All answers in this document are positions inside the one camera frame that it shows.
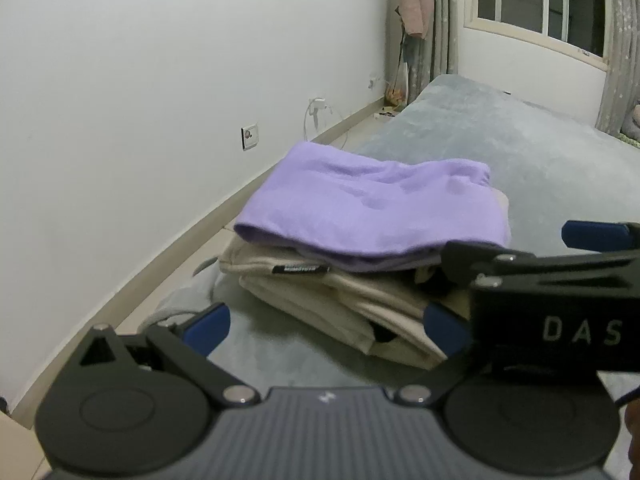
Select purple pants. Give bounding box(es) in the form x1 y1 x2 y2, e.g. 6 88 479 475
234 141 512 274

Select person's right hand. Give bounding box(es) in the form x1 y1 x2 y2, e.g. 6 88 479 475
621 402 640 467

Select plastic bag with orange contents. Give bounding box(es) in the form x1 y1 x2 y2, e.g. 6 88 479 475
385 47 410 107

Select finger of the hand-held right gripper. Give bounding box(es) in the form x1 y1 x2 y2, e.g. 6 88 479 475
440 241 537 290
561 220 640 252

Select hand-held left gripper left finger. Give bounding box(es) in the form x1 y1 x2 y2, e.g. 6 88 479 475
79 302 261 407

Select white charger with cable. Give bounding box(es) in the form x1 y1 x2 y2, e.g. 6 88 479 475
302 95 351 150

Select window with cream frame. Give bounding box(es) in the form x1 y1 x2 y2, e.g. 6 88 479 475
462 0 613 73

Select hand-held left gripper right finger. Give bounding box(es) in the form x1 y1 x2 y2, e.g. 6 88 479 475
397 304 496 406

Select grey patterned curtain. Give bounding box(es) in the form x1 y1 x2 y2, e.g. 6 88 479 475
427 0 461 83
596 0 640 136

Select dark hanging garment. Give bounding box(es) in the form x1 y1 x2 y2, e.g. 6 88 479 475
402 35 432 98

